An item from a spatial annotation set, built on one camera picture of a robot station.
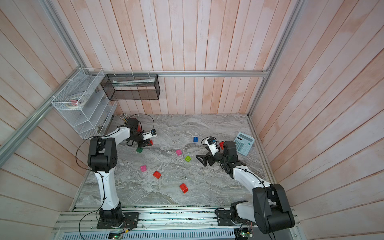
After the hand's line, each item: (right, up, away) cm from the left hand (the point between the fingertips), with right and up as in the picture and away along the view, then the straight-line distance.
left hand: (148, 142), depth 104 cm
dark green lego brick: (-4, -5, -6) cm, 9 cm away
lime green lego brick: (+28, -10, -9) cm, 31 cm away
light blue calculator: (+67, 0, -3) cm, 67 cm away
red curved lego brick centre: (+10, -18, -16) cm, 26 cm away
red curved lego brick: (+43, +3, -41) cm, 59 cm away
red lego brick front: (+26, -24, -21) cm, 41 cm away
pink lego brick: (+22, -6, -6) cm, 24 cm away
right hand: (+37, -4, -18) cm, 41 cm away
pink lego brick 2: (+1, -15, -14) cm, 20 cm away
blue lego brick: (+33, +2, 0) cm, 34 cm away
